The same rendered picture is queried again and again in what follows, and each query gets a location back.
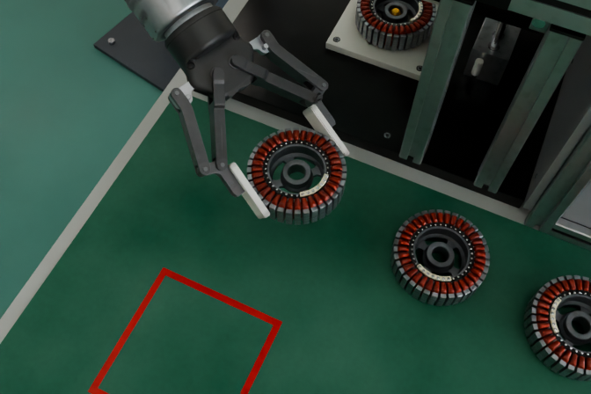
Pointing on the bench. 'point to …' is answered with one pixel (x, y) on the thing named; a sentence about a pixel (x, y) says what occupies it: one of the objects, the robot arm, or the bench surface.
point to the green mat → (277, 290)
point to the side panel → (567, 199)
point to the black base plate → (375, 122)
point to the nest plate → (341, 40)
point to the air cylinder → (492, 69)
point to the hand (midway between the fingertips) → (295, 171)
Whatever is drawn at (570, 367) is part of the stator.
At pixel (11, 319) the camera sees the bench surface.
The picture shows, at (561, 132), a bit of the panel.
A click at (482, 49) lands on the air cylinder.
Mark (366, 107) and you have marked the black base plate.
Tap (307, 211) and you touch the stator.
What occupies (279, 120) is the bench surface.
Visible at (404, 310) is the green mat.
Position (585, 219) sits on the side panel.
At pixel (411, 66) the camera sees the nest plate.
